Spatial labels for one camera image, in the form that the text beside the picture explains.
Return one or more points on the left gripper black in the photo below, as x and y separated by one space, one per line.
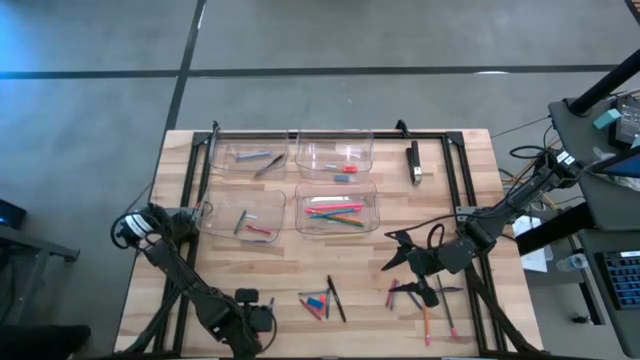
257 317

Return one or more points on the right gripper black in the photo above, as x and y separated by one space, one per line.
435 260

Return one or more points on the orange pencil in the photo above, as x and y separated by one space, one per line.
356 220
426 325

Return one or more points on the green pencil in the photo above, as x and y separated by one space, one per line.
448 312
340 221

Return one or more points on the pinkish red pencil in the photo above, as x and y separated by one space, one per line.
345 205

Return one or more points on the blue pencil with pink eraser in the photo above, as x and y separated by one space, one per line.
335 213

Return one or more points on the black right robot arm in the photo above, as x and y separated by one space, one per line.
505 205

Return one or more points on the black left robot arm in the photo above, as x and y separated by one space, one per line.
190 290

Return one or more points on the purple pen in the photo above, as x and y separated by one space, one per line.
452 289

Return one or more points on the orange marker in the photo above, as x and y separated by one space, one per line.
324 307

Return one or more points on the dark green crayon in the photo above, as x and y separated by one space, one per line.
328 314

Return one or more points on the black pen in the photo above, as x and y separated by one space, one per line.
336 298

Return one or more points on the black stapler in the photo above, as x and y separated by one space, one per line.
414 165

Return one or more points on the gray blue eraser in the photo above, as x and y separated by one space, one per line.
343 178

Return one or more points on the red eraser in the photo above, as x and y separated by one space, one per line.
350 169

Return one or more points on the clear plastic bin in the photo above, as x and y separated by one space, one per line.
225 170
310 192
315 150
220 200

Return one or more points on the white paper sheet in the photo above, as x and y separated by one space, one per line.
535 260

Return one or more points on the black table clamp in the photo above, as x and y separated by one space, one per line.
216 127
402 127

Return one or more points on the dark gray pen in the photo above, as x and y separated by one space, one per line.
270 166

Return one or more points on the black desk support beam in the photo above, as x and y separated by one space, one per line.
555 227

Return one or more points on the blue pen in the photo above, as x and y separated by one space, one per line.
252 155

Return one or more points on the clear water bottle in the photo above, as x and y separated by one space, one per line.
572 262

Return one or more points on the small black floor object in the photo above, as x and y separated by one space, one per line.
581 319

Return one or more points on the dark gray desk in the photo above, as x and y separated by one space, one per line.
600 325
575 200

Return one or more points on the black keyboard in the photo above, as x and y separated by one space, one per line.
622 280

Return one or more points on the dark metal stand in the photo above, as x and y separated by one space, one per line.
30 245

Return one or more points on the tablet with blue screen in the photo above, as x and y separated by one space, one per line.
625 167

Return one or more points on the teal box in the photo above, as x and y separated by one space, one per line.
607 119

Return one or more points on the black device with blue light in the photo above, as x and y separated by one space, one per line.
12 215

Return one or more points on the black electronic device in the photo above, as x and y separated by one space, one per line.
627 127

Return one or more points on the black diagonal pole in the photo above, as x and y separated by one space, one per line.
605 82

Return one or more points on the black metal table frame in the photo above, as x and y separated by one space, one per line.
390 135

